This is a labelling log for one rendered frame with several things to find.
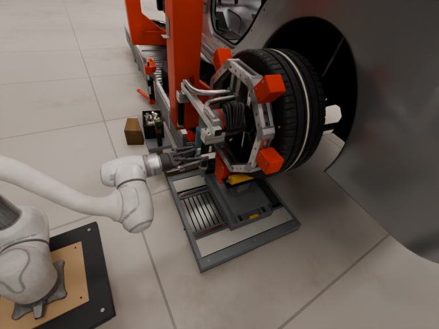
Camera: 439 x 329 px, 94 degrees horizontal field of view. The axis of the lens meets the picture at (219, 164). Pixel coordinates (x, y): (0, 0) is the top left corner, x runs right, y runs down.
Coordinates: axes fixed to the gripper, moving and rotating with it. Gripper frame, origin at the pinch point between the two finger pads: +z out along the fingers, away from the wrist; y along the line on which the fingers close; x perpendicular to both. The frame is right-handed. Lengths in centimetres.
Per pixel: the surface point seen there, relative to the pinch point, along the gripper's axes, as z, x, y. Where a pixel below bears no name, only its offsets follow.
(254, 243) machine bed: 34, -75, 22
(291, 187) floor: 101, -83, -13
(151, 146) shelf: -15, -38, -56
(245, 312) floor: 10, -83, 53
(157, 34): 36, -19, -253
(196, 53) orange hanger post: 17, 21, -60
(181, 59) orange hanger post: 8, 18, -60
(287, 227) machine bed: 64, -75, 21
